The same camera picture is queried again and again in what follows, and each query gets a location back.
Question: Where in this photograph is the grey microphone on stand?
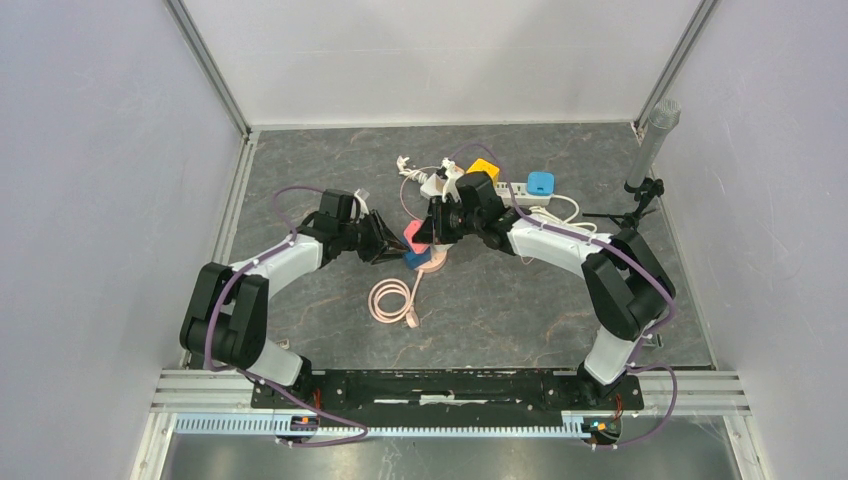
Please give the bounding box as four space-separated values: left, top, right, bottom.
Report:
582 98 682 230

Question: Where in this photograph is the purple cable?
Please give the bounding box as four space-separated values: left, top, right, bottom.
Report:
203 186 370 449
449 142 680 452

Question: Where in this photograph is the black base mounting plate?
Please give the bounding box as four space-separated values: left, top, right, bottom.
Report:
250 368 645 429

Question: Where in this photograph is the light blue square plug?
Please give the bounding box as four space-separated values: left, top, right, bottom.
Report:
526 171 555 196

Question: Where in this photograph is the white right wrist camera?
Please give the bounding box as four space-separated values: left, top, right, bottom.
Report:
434 157 465 202

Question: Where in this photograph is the yellow cube adapter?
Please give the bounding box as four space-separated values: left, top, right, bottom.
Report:
465 158 501 184

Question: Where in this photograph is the blue cube socket adapter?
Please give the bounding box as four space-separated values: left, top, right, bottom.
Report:
403 249 432 270

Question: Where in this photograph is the white coiled strip cable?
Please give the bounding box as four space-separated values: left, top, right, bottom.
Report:
523 193 599 243

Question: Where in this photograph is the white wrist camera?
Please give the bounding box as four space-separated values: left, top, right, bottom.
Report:
354 189 370 215
434 157 465 202

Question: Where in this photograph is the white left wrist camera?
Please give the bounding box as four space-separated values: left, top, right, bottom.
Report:
354 189 370 215

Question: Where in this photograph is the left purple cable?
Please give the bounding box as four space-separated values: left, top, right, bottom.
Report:
203 186 370 449

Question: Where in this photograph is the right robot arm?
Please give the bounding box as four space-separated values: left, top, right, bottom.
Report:
413 172 676 408

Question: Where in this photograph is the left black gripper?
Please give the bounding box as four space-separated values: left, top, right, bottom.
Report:
338 211 408 266

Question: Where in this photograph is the white power strip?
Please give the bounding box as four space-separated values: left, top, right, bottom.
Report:
419 176 553 207

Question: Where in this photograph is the light blue cable duct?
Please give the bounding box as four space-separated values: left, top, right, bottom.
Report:
174 413 590 439

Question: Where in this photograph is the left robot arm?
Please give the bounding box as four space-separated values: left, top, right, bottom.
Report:
179 189 409 408

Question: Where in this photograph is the pink round socket base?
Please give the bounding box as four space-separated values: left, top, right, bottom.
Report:
418 246 448 273

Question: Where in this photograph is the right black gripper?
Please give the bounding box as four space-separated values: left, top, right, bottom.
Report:
413 195 483 245

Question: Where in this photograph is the pink plug adapter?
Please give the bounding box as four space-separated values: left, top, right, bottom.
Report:
403 220 432 255

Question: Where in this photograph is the pink coiled power cable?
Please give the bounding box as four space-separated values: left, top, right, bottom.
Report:
368 268 427 329

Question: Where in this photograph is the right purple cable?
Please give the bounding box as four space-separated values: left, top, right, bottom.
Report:
449 142 680 452

